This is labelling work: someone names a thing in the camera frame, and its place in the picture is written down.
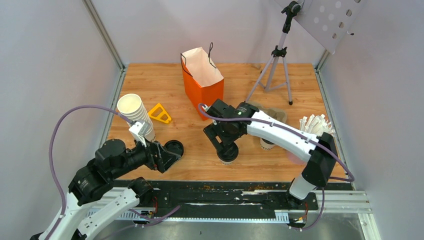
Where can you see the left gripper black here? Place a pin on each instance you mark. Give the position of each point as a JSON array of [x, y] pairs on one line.
[[164, 161]]

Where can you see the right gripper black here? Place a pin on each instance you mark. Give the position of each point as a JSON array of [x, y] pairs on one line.
[[212, 135]]

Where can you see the white paper coffee cup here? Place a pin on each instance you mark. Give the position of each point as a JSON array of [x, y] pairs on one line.
[[226, 160]]

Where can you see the black coffee cup lid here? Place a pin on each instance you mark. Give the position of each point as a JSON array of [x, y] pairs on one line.
[[175, 150]]

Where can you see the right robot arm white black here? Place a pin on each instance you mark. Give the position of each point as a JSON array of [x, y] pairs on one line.
[[319, 153]]

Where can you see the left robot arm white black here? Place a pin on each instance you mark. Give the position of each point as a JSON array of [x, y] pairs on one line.
[[92, 181]]

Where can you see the yellow triangular plastic piece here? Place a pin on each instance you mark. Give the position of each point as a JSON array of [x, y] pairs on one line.
[[159, 113]]

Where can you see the stack of white paper cups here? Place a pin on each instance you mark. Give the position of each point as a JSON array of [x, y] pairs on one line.
[[131, 106]]

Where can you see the brown cardboard cup carrier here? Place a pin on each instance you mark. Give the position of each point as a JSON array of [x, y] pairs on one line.
[[274, 112]]

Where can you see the orange paper bag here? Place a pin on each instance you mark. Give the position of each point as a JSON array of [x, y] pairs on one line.
[[203, 81]]

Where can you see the pink holder with white straws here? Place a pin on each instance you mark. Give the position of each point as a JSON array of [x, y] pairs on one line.
[[316, 124]]

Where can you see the perforated grey metal panel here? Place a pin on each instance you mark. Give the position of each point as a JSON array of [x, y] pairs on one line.
[[327, 21]]

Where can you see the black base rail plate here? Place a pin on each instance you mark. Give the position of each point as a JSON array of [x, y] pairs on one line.
[[222, 200]]

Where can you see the silver camera tripod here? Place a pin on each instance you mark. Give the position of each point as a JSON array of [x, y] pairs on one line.
[[266, 75]]

